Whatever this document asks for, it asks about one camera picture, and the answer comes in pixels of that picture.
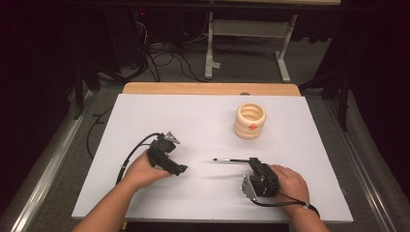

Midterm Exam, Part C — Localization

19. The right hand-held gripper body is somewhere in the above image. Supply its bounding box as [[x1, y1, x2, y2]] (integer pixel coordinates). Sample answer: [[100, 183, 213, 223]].
[[240, 162, 280, 199]]

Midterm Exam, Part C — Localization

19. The person's right hand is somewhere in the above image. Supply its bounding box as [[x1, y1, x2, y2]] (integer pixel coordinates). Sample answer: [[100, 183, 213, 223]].
[[268, 163, 310, 215]]

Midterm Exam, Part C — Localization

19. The white metal desk frame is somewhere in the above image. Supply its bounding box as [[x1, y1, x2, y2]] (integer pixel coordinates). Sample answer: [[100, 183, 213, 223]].
[[204, 0, 341, 83]]

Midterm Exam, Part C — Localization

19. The black metal stand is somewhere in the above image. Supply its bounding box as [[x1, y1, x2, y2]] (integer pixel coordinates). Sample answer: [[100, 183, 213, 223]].
[[73, 60, 102, 121], [299, 68, 352, 132]]

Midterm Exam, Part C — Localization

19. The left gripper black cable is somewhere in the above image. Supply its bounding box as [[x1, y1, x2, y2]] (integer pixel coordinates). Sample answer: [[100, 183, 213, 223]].
[[115, 131, 162, 187]]

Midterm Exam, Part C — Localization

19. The wooden table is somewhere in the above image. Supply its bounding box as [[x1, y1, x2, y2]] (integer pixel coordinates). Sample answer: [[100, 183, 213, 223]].
[[122, 81, 302, 97]]

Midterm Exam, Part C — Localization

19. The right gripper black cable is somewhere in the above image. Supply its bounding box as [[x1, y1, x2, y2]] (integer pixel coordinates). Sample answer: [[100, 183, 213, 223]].
[[249, 190, 321, 218]]

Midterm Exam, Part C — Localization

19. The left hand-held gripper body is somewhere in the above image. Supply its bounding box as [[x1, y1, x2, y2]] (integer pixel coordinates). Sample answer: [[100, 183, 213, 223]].
[[146, 130, 181, 174]]

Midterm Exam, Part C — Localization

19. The bundle of floor cables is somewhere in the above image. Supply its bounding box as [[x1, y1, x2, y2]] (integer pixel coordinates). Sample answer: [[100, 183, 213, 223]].
[[130, 17, 209, 84]]

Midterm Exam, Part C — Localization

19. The black floor cable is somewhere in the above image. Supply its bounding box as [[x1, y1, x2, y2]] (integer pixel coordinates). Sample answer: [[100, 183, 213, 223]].
[[85, 105, 114, 160]]

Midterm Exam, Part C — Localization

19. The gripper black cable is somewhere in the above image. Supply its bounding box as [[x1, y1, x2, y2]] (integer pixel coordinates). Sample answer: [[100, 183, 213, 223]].
[[249, 190, 321, 218], [115, 131, 162, 187]]

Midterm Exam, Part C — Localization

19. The aluminium floor rail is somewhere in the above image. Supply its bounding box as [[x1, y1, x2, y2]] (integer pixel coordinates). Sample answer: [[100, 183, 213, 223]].
[[0, 89, 99, 232], [323, 96, 410, 232]]

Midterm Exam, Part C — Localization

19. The white table sheet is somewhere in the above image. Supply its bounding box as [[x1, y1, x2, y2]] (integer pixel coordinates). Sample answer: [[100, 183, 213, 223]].
[[71, 93, 355, 224]]

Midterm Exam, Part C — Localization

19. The person's left hand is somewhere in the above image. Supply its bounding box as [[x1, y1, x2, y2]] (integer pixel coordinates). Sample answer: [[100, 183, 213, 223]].
[[123, 150, 172, 191]]

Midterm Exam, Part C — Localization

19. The cream ringed brush holder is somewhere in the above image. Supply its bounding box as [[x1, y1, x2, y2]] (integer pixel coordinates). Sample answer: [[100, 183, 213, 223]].
[[233, 101, 268, 140]]

